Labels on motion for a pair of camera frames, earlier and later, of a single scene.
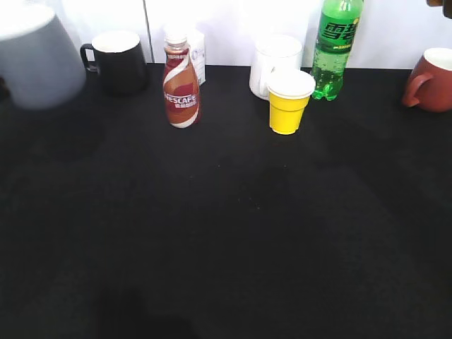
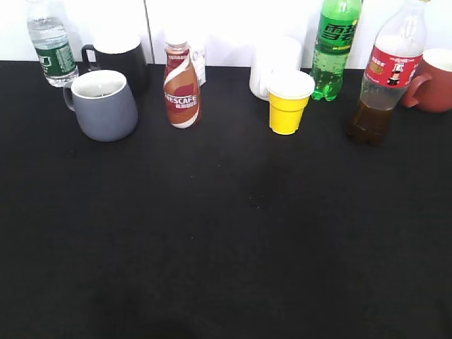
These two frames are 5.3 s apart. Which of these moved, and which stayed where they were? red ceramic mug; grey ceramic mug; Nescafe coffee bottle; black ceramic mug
Moved: grey ceramic mug
Stayed: red ceramic mug; Nescafe coffee bottle; black ceramic mug
